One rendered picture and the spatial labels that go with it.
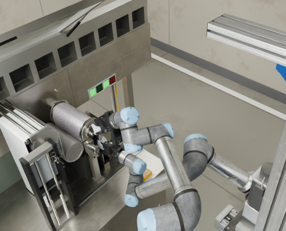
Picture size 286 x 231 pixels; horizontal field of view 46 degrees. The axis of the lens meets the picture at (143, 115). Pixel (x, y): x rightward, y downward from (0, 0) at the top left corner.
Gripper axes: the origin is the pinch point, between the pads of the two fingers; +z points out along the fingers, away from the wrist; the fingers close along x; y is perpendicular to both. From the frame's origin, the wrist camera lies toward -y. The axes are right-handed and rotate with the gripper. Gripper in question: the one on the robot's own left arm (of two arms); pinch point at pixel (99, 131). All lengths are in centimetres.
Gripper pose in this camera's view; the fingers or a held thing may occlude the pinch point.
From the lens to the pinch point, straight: 170.0
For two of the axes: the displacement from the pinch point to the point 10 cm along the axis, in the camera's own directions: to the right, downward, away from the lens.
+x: -6.7, 4.9, -5.5
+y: -5.1, -8.5, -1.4
